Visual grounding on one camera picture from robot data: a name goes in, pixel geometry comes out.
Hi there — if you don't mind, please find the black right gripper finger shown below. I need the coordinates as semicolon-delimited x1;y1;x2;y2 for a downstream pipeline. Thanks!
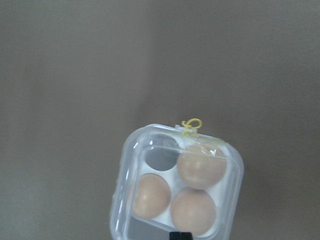
169;231;193;240

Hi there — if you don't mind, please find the clear plastic egg box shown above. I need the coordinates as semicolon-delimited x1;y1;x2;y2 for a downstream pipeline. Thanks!
110;124;244;240

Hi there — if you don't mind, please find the brown egg from bowl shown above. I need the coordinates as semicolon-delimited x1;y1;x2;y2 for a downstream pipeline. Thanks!
176;144;227;190

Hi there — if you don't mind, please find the brown egg back left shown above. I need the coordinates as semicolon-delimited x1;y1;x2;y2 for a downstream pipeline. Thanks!
170;187;217;236

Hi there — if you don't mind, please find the brown egg front left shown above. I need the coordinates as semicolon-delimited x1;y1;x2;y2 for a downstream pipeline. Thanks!
129;173;171;220

